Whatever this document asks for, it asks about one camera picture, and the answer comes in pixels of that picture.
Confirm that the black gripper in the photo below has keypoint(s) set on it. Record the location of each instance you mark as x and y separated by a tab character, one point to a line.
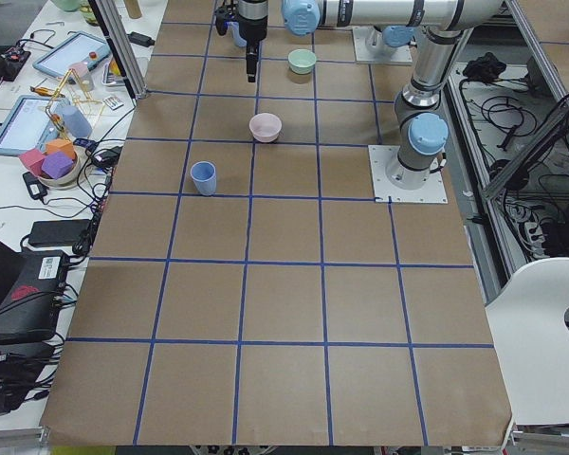
252	25

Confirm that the blue cup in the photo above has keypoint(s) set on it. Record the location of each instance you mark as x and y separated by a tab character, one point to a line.
238	39
204	177

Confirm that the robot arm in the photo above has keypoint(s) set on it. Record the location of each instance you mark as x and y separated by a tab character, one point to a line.
447	25

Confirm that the mint green bowl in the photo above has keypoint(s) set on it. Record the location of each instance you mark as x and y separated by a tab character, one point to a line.
301	61

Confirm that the pink bowl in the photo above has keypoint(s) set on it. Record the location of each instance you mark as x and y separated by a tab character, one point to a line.
265	127

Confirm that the teach pendant tablet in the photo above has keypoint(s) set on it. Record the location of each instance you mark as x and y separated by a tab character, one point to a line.
80	47
28	126

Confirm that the blue foam cylinder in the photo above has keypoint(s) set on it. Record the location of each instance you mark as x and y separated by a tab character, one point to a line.
75	122

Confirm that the beige bowl with blocks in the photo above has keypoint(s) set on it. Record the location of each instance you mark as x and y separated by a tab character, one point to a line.
57	166

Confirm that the black power adapter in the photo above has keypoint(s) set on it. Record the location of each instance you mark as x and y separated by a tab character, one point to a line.
57	233

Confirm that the black computer box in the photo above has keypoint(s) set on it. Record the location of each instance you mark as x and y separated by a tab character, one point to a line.
30	285

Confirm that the white chair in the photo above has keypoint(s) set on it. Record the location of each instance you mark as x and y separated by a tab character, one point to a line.
532	341

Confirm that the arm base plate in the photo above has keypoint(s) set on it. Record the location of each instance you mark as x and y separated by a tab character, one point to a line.
392	183
383	45

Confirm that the aluminium frame post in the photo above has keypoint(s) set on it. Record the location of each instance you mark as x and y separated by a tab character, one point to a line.
117	39

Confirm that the gold wire rack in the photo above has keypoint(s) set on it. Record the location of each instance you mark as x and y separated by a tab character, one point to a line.
73	90

